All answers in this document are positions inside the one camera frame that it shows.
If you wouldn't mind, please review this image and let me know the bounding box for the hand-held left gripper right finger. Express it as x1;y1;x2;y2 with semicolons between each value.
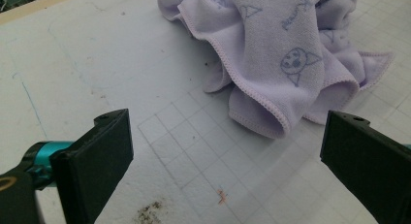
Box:
320;110;411;224

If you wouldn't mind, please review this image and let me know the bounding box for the lavender printed towel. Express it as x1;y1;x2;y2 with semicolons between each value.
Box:
157;0;395;140

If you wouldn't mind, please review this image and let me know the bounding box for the white foam mat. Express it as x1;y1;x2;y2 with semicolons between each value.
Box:
0;0;411;224

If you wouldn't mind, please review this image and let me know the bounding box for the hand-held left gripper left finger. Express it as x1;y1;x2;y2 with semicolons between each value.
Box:
49;109;135;224

